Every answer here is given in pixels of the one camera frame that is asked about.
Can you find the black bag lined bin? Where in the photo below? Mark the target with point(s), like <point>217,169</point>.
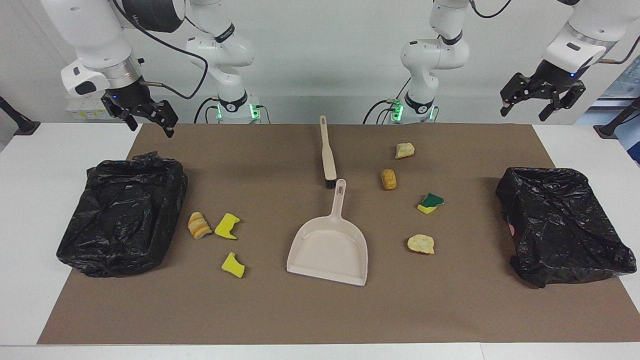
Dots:
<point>560,225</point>
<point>120,220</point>

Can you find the notched yellow sponge piece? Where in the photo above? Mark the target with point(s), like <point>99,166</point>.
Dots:
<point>227,225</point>

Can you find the beige plastic dustpan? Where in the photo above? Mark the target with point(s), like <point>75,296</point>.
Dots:
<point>327,250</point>

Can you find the beige hand brush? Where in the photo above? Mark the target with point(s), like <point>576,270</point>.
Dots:
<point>328,160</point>

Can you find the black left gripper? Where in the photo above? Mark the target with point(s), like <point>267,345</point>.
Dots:
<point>552,77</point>

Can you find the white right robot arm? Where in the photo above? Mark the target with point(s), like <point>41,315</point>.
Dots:
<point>95,30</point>

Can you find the green and yellow sponge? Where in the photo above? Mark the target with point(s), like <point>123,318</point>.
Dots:
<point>430,202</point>

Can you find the black stand foot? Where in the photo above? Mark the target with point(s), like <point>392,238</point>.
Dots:
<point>22,125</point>
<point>607,131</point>

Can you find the small yellow sponge piece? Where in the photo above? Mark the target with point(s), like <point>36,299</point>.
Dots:
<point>233,265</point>

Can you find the pale crusty bread chunk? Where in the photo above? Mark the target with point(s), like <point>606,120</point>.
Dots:
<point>420,243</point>

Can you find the brown table mat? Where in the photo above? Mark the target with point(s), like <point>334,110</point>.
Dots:
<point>450,300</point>

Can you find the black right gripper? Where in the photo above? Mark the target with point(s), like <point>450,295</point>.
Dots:
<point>127,95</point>

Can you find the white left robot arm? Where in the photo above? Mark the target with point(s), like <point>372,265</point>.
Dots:
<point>435,55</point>

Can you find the striped croissant bread piece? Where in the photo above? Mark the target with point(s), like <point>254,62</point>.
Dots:
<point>199,226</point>

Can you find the brown bread roll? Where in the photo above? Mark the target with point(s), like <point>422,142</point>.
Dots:
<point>388,179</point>

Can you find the blue glass partition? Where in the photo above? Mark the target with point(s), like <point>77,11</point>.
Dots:
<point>627,85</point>

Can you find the pale cut bread chunk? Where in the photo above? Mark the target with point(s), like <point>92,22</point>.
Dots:
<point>404,150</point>

